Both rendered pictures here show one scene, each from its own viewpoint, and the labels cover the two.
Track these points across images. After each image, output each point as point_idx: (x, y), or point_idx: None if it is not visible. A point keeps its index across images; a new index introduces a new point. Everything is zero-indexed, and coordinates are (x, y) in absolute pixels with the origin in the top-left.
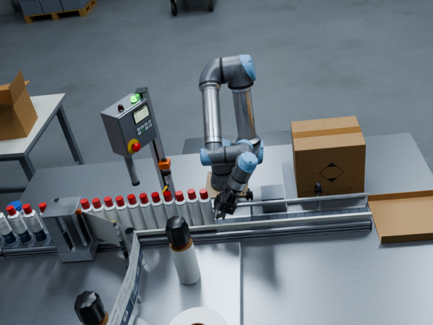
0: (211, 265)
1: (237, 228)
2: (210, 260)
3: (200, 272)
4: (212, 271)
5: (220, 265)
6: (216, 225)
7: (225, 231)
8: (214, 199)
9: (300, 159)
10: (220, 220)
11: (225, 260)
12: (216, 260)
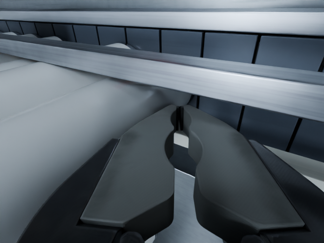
0: (178, 227)
1: (312, 146)
2: (175, 214)
3: (151, 242)
4: (180, 240)
5: (199, 242)
6: (184, 142)
7: (239, 129)
8: (34, 223)
9: None
10: (216, 52)
11: (217, 241)
12: (190, 225)
